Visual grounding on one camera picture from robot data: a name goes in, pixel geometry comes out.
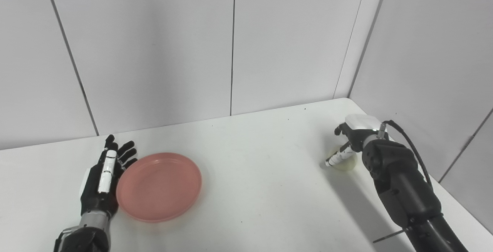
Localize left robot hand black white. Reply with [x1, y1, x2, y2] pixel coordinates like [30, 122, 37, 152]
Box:
[79, 134, 138, 218]

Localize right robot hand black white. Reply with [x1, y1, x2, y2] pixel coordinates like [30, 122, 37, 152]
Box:
[324, 114, 382, 168]

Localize white steamed bun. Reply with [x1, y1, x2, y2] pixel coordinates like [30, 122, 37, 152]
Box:
[327, 147, 358, 172]

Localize pink round plate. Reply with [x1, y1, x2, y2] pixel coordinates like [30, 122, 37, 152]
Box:
[116, 152, 203, 223]

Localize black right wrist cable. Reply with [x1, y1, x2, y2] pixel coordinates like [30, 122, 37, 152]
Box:
[379, 120, 434, 189]

